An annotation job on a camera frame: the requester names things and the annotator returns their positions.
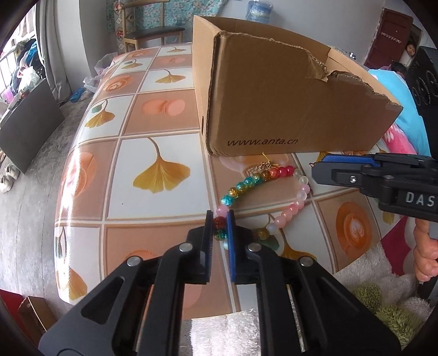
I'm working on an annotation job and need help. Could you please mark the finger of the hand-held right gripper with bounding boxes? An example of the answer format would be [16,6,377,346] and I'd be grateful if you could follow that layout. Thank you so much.
[311,161,394,206]
[323,153,425,169]

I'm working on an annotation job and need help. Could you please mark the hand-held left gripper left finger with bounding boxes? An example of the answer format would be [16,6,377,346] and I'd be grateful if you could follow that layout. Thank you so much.
[38,209,214,356]

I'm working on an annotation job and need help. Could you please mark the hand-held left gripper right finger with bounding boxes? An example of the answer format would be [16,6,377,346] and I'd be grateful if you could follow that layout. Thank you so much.
[226,209,401,356]

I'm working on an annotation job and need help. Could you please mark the multicolour bead bracelet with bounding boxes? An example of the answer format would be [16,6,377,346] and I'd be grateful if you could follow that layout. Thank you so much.
[213,165,295,242]

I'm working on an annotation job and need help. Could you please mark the brown cardboard box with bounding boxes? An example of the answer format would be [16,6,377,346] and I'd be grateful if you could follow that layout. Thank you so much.
[192,14,404,156]

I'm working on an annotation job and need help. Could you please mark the person's right hand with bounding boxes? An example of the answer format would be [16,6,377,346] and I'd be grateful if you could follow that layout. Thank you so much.
[413,219,438,284]

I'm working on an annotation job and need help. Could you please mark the gold dangle earring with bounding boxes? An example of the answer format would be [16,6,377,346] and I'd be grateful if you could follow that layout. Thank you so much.
[251,152,279,176]

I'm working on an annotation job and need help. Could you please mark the light blue blanket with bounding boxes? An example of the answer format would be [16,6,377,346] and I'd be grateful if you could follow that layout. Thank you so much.
[368,68,432,154]

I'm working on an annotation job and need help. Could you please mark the white green fluffy blanket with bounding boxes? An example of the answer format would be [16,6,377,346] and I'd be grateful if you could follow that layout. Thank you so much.
[190,240,432,356]

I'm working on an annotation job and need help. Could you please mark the black speaker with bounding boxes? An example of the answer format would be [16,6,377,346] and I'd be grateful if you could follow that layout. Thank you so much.
[409,46,438,107]

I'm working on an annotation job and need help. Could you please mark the dark red door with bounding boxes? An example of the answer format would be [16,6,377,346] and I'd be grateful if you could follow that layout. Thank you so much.
[363,8,414,71]

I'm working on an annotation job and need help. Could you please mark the ginkgo print tablecloth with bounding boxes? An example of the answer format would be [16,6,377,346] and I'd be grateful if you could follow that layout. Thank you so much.
[55,43,404,315]

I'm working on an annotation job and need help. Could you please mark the blue water bottle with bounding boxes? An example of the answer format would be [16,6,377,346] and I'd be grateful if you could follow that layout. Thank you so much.
[246,0,274,24]

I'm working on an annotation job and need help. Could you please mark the small cardboard box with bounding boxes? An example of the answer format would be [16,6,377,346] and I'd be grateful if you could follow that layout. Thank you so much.
[17,296,57,343]

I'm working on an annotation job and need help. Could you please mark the white plastic bag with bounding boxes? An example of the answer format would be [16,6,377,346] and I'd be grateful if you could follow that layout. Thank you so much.
[83,53,115,93]

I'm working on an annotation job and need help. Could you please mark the dark flat panel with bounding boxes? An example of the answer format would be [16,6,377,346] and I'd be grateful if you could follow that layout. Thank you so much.
[0,79,65,175]

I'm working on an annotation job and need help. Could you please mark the wooden chair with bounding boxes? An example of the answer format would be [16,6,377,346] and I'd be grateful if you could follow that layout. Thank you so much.
[121,0,187,53]

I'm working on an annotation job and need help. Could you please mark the floral patterned cloth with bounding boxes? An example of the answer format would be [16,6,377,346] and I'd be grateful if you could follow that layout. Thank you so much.
[106,0,228,52]

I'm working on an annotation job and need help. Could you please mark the grey curtain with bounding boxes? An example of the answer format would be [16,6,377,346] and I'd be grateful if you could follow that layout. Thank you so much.
[34,0,83,101]

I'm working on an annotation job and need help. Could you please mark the hanging clothes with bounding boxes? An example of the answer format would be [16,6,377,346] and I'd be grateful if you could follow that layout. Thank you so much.
[0,38,46,103]

